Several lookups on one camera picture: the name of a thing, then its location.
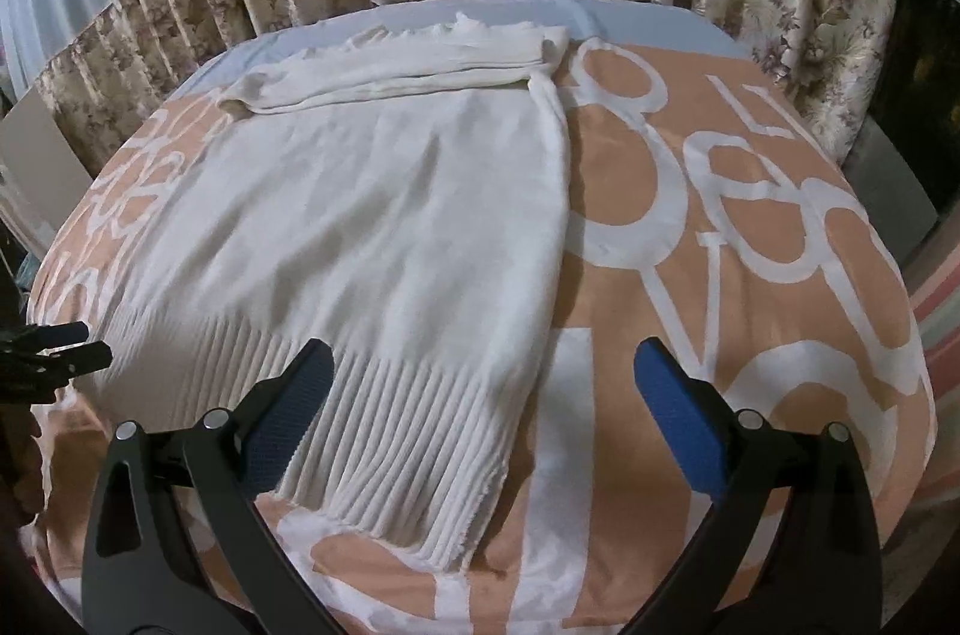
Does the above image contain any white knit sweater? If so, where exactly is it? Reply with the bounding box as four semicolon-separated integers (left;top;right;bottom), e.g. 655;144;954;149
75;16;575;568

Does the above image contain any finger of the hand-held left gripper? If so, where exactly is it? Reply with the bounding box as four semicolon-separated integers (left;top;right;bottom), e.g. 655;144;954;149
0;321;90;357
0;342;114;407

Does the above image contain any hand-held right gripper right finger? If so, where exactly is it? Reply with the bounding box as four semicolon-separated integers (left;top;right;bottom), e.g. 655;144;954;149
632;337;883;635

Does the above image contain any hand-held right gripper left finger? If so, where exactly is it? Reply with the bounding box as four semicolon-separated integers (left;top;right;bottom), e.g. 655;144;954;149
79;337;346;635

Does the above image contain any black glass door appliance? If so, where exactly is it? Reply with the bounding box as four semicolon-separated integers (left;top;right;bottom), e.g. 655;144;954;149
840;0;960;261

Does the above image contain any orange white printed blanket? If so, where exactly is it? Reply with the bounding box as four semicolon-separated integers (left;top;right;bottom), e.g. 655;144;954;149
15;0;938;635

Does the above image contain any beige board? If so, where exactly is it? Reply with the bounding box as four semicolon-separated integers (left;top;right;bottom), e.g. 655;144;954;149
0;86;100;261

